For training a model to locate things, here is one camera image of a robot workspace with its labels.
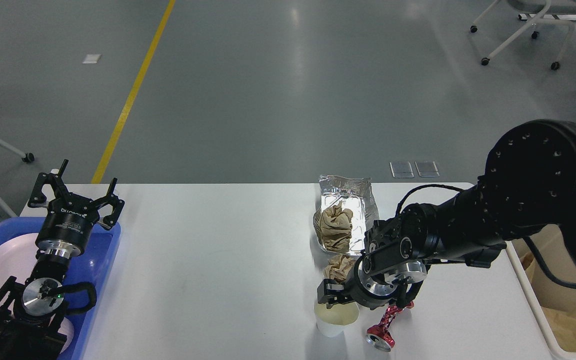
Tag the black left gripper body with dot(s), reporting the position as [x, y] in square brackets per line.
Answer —
[66, 229]

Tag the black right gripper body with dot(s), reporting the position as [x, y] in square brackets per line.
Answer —
[373, 291]

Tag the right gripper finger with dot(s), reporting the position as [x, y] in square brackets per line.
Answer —
[331, 292]
[406, 294]

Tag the brown paper ball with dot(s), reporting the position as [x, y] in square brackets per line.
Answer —
[339, 267]

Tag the white paper cup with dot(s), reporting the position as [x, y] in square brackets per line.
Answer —
[332, 321]

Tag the pink plate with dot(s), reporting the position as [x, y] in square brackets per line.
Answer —
[33, 303]

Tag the aluminium foil container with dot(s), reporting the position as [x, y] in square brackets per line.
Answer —
[355, 194]

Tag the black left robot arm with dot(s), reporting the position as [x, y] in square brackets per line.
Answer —
[50, 192]

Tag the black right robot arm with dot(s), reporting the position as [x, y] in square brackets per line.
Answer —
[529, 182]

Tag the crushed red can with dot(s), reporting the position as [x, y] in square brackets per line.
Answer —
[379, 335]

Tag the blue plastic tray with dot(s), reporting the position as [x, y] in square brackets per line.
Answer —
[100, 260]

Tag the left floor socket plate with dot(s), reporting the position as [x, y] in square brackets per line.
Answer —
[401, 170]

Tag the floor socket plate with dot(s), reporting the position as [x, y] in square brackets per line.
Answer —
[427, 169]
[401, 170]

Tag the right floor socket plate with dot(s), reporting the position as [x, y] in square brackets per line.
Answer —
[427, 169]

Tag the white floor marker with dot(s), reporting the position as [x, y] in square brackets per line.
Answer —
[90, 59]

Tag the beige plastic bin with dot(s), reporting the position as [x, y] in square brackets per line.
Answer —
[540, 292]

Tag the white chair base bar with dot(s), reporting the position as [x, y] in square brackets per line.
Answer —
[564, 17]

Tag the white office chair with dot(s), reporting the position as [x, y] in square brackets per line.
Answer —
[539, 8]

